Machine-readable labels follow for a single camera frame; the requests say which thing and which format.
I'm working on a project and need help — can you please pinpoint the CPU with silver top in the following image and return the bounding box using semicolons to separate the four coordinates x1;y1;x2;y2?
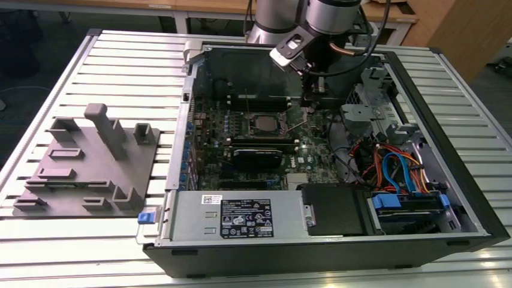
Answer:
255;115;281;133

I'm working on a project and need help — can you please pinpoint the CPU socket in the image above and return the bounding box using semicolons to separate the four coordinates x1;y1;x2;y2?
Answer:
247;112;292;140

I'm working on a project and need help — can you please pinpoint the black expansion slot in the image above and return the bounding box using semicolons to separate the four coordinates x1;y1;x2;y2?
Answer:
219;179;269;190

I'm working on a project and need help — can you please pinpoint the grey metal drive cage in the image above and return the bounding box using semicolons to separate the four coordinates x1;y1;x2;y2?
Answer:
339;67;425;145

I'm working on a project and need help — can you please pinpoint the wooden desk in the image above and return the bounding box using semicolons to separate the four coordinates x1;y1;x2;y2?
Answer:
23;0;420;46

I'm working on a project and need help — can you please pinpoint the green motherboard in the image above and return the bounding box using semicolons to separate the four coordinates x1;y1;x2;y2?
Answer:
191;95;353;191

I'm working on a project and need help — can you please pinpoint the wooden cabinet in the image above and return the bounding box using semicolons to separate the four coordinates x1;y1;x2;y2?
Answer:
401;0;512;83

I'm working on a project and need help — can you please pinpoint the blue disk carrier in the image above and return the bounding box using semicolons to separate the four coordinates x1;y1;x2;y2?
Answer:
369;191;451;211

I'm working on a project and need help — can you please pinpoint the black plastic shroud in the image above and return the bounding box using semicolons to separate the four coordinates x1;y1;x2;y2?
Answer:
297;182;385;238

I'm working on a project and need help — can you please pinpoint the silver power supply unit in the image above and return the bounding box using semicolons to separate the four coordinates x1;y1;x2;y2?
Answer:
157;189;317;242

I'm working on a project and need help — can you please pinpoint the black PC case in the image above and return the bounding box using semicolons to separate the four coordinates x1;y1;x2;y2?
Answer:
141;40;511;280

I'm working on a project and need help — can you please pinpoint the grey parts rack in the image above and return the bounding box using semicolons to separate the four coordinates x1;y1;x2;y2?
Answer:
11;103;161;217

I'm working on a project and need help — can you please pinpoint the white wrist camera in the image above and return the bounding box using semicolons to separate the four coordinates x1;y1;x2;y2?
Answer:
268;31;312;75

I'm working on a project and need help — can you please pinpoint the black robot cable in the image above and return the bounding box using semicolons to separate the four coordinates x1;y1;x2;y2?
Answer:
307;0;395;77
243;0;257;33

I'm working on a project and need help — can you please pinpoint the blue wire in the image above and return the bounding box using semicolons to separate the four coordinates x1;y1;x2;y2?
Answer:
381;152;417;196

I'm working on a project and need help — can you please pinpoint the orange wire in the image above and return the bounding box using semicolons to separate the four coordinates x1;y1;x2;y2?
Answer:
373;143;437;194

